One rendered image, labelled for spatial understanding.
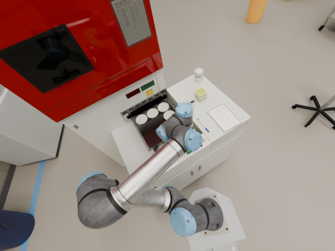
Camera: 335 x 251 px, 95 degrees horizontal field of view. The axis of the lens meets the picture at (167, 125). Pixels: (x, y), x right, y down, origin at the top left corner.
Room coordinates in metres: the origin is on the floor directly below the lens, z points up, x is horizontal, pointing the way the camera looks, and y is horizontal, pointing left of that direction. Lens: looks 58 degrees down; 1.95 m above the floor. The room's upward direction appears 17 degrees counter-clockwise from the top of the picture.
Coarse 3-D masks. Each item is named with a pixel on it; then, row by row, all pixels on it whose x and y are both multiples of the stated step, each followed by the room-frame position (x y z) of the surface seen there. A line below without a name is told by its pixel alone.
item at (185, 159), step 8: (208, 144) 0.38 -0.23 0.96; (192, 152) 0.36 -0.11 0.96; (200, 152) 0.36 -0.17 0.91; (184, 160) 0.33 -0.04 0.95; (192, 160) 0.34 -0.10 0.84; (168, 168) 0.30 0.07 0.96; (176, 168) 0.31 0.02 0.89; (160, 176) 0.27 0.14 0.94; (168, 176) 0.29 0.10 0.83; (152, 184) 0.25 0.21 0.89
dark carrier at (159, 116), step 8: (168, 104) 0.87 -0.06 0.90; (144, 112) 0.86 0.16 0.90; (160, 112) 0.81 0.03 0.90; (152, 120) 0.75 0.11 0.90; (160, 120) 0.73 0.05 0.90; (144, 128) 0.69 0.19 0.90; (152, 128) 0.67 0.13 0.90; (144, 136) 0.62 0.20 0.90; (152, 136) 0.60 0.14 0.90; (152, 144) 0.53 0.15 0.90
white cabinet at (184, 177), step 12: (240, 132) 0.47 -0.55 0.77; (228, 144) 0.44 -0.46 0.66; (204, 156) 0.37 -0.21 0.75; (216, 156) 0.41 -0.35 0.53; (228, 156) 0.47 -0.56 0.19; (192, 168) 0.34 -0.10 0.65; (204, 168) 0.38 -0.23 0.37; (168, 180) 0.28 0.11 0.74; (180, 180) 0.30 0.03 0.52; (192, 180) 0.34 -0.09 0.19
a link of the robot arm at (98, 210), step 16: (176, 128) 0.30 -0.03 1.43; (176, 144) 0.22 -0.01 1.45; (192, 144) 0.21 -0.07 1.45; (160, 160) 0.19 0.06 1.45; (176, 160) 0.18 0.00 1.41; (128, 176) 0.17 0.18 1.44; (144, 176) 0.15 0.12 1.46; (96, 192) 0.15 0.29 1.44; (112, 192) 0.13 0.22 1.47; (128, 192) 0.11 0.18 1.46; (80, 208) 0.11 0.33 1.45; (96, 208) 0.09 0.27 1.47; (112, 208) 0.08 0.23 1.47; (128, 208) 0.08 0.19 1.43; (96, 224) 0.06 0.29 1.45
